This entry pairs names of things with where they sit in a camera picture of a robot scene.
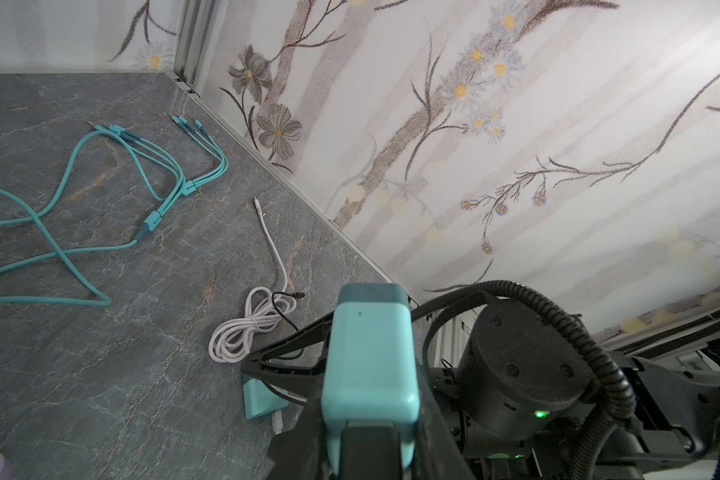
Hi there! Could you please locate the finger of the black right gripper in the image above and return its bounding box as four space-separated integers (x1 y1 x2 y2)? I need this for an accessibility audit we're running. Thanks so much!
241 312 333 396

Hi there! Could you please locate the small teal charger plug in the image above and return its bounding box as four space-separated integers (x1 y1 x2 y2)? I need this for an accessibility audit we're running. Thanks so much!
242 376 288 434

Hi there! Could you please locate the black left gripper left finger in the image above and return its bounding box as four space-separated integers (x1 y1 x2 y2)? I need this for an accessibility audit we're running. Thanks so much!
267 383 328 479

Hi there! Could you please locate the teal usb cable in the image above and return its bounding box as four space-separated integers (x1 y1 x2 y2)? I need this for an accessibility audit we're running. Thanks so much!
0 115 230 283
0 122 187 308

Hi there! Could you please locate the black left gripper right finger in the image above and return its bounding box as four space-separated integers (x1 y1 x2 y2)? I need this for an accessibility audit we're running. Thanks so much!
416 364 474 480

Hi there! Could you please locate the white lilac usb cable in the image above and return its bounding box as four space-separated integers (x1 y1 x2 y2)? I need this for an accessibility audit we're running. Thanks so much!
208 197 298 365

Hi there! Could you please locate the large teal charger plug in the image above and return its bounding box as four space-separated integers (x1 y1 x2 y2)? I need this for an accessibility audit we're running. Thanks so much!
320 283 421 477

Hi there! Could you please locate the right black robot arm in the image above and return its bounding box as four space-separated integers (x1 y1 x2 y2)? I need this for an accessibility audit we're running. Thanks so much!
242 280 720 479

